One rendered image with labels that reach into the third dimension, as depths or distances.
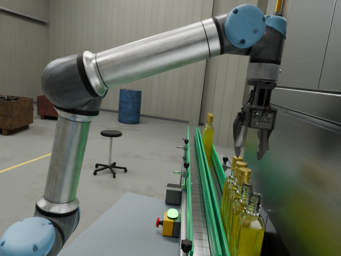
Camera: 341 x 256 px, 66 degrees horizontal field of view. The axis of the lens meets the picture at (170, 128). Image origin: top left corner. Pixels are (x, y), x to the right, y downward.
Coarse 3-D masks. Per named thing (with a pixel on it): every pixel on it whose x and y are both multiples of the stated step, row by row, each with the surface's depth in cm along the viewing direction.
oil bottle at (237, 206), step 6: (234, 204) 70; (240, 204) 68; (246, 204) 68; (234, 210) 68; (240, 210) 67; (234, 216) 68; (234, 222) 68; (228, 228) 73; (234, 228) 68; (228, 234) 72; (234, 234) 68; (228, 240) 72; (228, 246) 71
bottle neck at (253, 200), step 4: (252, 192) 64; (256, 192) 64; (252, 196) 62; (256, 196) 62; (260, 196) 62; (248, 200) 63; (252, 200) 62; (256, 200) 62; (260, 200) 62; (248, 204) 63; (252, 204) 62; (256, 204) 62; (248, 208) 63; (252, 208) 62; (256, 208) 62; (248, 212) 63; (252, 212) 62; (256, 212) 62
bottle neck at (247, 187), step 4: (244, 184) 68; (248, 184) 70; (252, 184) 68; (244, 188) 68; (248, 188) 67; (252, 188) 68; (244, 192) 68; (248, 192) 68; (244, 196) 68; (248, 196) 68; (240, 200) 69; (244, 200) 68
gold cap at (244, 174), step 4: (240, 168) 74; (244, 168) 75; (240, 172) 73; (244, 172) 72; (248, 172) 72; (240, 176) 73; (244, 176) 73; (248, 176) 73; (240, 180) 73; (244, 180) 73; (248, 180) 73; (240, 184) 73
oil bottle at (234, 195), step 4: (232, 192) 76; (236, 192) 75; (232, 196) 75; (236, 196) 74; (240, 196) 73; (232, 200) 74; (228, 204) 78; (228, 208) 77; (228, 212) 76; (228, 216) 76; (228, 220) 75; (228, 224) 75; (224, 228) 80
